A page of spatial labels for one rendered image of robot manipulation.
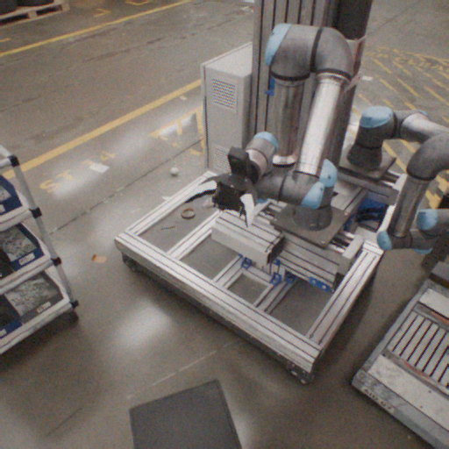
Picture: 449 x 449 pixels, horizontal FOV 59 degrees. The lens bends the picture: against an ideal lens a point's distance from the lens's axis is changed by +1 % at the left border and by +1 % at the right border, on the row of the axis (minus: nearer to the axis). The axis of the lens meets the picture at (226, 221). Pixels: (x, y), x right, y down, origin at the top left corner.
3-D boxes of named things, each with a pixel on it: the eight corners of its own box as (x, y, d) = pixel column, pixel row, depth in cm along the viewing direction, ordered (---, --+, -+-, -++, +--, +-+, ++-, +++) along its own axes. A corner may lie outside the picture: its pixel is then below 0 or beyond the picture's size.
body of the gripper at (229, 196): (240, 219, 93) (257, 191, 101) (245, 192, 87) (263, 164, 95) (211, 209, 94) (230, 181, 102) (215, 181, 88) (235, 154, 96)
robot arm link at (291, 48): (294, 201, 137) (318, 33, 100) (253, 190, 141) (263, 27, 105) (302, 181, 145) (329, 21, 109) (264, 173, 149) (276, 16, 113)
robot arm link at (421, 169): (426, 146, 118) (381, 258, 150) (462, 145, 118) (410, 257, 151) (409, 128, 126) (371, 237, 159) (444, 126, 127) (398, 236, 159)
